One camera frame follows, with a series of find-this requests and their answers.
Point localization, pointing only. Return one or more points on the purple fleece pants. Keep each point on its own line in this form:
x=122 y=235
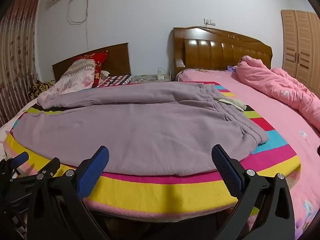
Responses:
x=140 y=125

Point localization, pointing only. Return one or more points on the red patterned pillow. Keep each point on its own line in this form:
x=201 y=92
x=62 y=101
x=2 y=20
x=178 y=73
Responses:
x=100 y=65

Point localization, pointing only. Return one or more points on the pink garment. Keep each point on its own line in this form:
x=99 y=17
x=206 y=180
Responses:
x=275 y=85

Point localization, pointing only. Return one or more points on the pink bed sheet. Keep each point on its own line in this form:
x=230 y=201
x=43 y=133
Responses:
x=280 y=120

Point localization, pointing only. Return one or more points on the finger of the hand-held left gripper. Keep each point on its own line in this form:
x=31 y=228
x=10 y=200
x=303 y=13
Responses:
x=52 y=165
x=20 y=159

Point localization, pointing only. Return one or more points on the rainbow striped blanket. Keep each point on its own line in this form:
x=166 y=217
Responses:
x=150 y=192

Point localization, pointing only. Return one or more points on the light wooden wardrobe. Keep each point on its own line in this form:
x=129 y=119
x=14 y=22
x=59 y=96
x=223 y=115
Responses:
x=300 y=47

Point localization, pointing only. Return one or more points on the floral striped curtain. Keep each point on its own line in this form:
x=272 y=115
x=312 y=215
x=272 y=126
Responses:
x=17 y=55

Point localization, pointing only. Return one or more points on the glossy padded wooden headboard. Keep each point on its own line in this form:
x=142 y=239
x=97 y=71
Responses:
x=212 y=50

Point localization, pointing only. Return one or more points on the pale floral quilt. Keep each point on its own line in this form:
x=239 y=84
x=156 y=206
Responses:
x=72 y=77

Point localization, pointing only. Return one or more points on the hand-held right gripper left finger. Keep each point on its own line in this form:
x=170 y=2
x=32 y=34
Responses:
x=92 y=172

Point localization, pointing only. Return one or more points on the tiger pattern blanket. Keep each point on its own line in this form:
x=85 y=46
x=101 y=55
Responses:
x=40 y=87

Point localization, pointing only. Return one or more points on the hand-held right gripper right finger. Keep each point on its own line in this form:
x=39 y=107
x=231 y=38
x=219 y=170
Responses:
x=226 y=170

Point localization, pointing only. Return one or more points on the white power strip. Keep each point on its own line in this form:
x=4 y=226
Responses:
x=160 y=76

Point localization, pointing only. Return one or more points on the nightstand with floral cover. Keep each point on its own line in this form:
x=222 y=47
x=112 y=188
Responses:
x=147 y=78

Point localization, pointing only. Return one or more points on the small purple cloth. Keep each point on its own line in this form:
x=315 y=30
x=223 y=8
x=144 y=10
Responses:
x=231 y=68

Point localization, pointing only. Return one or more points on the plaid bed sheet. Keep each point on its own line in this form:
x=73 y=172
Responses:
x=117 y=80

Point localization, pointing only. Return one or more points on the plain dark wooden headboard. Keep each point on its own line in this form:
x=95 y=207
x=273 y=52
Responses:
x=117 y=57

